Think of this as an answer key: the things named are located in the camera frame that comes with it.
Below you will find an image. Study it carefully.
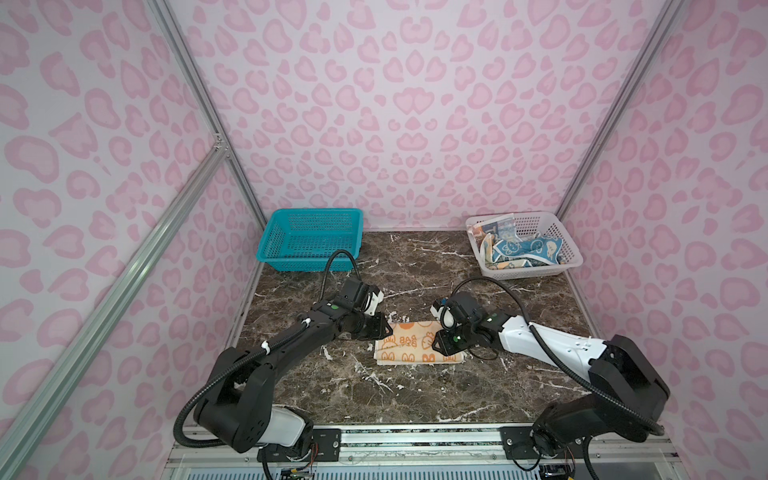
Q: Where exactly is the orange bunny towel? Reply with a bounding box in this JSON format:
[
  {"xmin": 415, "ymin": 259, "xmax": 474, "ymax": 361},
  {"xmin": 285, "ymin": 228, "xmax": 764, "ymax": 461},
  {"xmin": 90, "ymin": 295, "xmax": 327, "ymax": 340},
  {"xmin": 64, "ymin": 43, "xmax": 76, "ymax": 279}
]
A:
[{"xmin": 374, "ymin": 321, "xmax": 465, "ymax": 365}]

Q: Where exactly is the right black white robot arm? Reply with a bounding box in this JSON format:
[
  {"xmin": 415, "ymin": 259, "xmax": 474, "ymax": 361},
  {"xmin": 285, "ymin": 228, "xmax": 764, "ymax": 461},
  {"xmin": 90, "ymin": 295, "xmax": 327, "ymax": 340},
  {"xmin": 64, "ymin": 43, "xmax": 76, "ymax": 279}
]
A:
[{"xmin": 430, "ymin": 292, "xmax": 670, "ymax": 458}]

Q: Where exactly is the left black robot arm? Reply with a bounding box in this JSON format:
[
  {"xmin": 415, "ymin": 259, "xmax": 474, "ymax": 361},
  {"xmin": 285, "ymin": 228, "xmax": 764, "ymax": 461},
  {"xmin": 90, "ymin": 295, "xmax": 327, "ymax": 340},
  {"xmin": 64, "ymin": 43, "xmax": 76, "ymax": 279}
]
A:
[{"xmin": 173, "ymin": 278, "xmax": 393, "ymax": 459}]

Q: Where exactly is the white plastic basket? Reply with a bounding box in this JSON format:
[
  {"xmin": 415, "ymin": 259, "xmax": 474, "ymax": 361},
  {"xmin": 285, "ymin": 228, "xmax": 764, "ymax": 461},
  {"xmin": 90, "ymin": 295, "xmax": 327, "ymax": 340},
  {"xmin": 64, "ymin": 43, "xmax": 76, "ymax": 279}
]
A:
[{"xmin": 466, "ymin": 212, "xmax": 583, "ymax": 280}]

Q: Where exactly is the teal plastic basket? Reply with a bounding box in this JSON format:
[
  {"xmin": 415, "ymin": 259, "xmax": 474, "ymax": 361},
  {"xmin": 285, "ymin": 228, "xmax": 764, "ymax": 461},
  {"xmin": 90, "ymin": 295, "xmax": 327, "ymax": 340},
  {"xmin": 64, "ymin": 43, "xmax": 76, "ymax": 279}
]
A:
[{"xmin": 257, "ymin": 208, "xmax": 364, "ymax": 272}]

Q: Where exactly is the grey patterned towel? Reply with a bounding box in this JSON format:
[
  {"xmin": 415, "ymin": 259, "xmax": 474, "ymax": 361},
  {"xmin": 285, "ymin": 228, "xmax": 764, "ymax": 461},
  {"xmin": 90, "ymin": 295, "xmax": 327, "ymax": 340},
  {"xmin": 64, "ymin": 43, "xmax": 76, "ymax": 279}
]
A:
[{"xmin": 467, "ymin": 214, "xmax": 521, "ymax": 251}]

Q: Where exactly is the teal bunny towel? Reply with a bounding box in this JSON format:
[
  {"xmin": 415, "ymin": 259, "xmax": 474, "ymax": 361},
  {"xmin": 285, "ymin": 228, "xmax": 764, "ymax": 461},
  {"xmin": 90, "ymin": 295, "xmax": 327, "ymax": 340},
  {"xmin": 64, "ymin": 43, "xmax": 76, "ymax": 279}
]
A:
[{"xmin": 480, "ymin": 235, "xmax": 563, "ymax": 270}]

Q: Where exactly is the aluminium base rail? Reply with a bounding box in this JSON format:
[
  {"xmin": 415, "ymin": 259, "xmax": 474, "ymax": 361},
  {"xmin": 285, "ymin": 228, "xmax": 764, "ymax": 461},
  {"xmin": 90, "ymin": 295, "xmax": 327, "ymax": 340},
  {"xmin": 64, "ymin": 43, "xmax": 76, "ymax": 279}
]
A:
[{"xmin": 160, "ymin": 422, "xmax": 691, "ymax": 480}]

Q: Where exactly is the right black corrugated cable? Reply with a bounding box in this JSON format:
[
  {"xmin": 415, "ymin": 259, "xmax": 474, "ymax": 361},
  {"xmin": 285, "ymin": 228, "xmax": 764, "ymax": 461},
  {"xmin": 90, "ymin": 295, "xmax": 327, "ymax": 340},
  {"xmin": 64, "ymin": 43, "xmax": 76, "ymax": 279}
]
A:
[{"xmin": 448, "ymin": 276, "xmax": 666, "ymax": 437}]

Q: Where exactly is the black corrugated cable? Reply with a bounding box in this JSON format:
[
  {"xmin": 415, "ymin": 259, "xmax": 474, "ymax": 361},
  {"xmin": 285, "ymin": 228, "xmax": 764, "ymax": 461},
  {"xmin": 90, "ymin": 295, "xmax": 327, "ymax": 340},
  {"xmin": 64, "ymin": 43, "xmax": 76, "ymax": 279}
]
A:
[
  {"xmin": 448, "ymin": 276, "xmax": 666, "ymax": 437},
  {"xmin": 172, "ymin": 249, "xmax": 364, "ymax": 450}
]

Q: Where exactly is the left black corrugated cable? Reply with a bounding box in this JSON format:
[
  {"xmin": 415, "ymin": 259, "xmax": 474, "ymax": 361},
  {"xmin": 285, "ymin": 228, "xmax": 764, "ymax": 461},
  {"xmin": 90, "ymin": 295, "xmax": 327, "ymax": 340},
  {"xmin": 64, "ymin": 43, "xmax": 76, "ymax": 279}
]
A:
[{"xmin": 172, "ymin": 249, "xmax": 364, "ymax": 450}]

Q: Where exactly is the left corner aluminium post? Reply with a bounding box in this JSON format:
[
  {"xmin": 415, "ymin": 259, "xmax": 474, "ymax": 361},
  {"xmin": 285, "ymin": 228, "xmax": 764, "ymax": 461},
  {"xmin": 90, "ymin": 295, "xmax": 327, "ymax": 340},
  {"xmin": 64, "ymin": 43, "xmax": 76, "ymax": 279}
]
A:
[{"xmin": 147, "ymin": 0, "xmax": 267, "ymax": 228}]

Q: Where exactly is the corner aluminium post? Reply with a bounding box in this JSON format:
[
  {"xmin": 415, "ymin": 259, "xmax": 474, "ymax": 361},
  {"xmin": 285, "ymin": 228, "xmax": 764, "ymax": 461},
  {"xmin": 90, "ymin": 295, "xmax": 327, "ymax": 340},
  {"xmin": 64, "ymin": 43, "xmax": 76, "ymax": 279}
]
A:
[
  {"xmin": 147, "ymin": 0, "xmax": 267, "ymax": 228},
  {"xmin": 556, "ymin": 0, "xmax": 688, "ymax": 221}
]

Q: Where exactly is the right corner aluminium post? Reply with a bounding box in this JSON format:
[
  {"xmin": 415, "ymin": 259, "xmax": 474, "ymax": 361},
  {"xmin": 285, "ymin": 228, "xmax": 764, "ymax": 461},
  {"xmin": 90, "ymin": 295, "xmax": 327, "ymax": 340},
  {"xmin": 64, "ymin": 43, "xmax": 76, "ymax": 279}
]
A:
[{"xmin": 556, "ymin": 0, "xmax": 688, "ymax": 221}]

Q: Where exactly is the diagonal aluminium frame bar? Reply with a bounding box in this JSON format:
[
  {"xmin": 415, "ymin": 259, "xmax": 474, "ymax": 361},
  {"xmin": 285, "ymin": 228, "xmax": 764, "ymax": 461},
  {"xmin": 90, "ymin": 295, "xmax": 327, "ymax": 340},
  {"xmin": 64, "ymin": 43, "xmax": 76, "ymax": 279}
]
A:
[{"xmin": 1, "ymin": 144, "xmax": 230, "ymax": 479}]

